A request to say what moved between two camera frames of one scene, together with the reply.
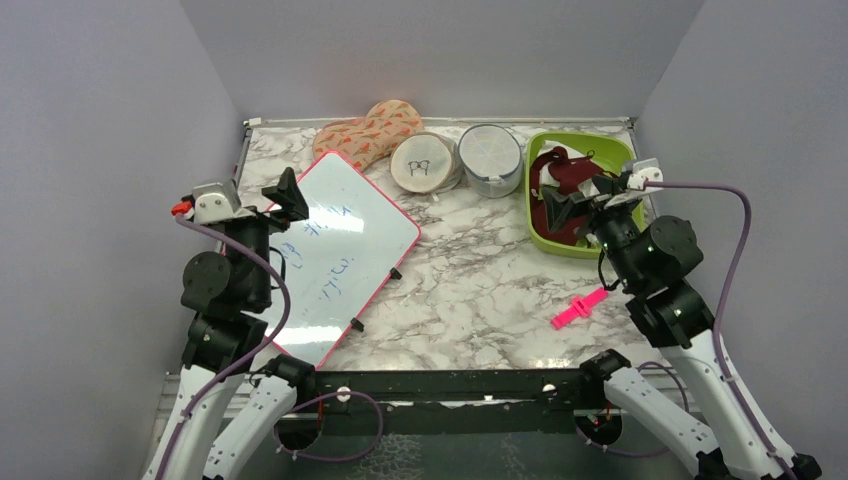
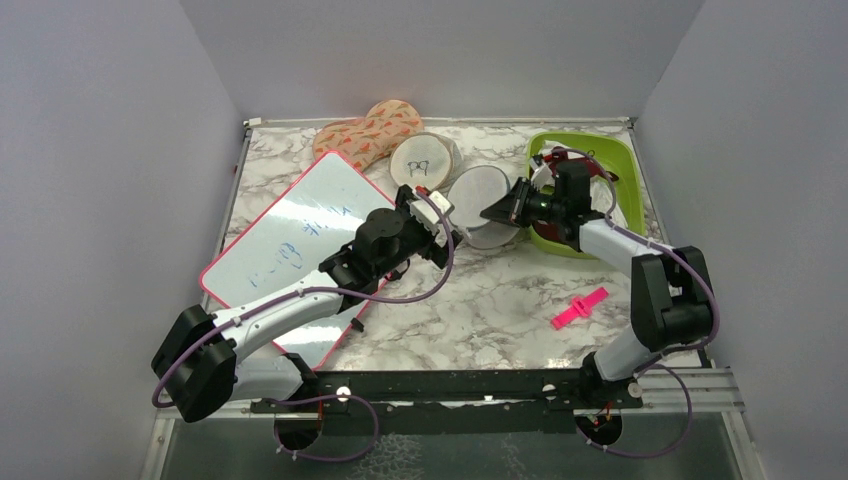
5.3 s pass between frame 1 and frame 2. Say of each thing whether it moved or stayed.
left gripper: moved
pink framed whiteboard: stayed
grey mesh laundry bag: moved
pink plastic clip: stayed
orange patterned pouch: stayed
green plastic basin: stayed
